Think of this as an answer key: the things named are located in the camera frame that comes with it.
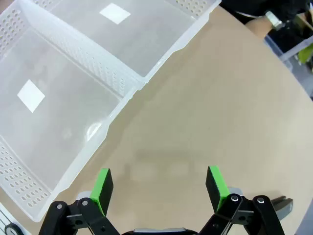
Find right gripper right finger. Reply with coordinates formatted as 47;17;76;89
199;165;286;235

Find white slatted base plate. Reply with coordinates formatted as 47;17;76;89
0;202;32;235

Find person left forearm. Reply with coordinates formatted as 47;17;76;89
244;16;272;39

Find grey translucent storage bin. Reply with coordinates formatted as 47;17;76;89
263;31;313;72

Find black tape roll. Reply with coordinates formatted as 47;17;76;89
3;221;23;235

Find white rectangular label sticker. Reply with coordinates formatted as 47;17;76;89
17;79;46;114
99;2;132;25

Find person in black clothing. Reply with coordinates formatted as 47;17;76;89
219;0;313;25

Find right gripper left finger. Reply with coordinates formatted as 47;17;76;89
39;168;121;235

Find translucent white plastic basket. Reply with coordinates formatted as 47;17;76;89
0;0;139;223
31;0;222;85

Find silver wrist watch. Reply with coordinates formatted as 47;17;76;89
265;10;286;31

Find lime green object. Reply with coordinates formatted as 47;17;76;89
296;45;313;66

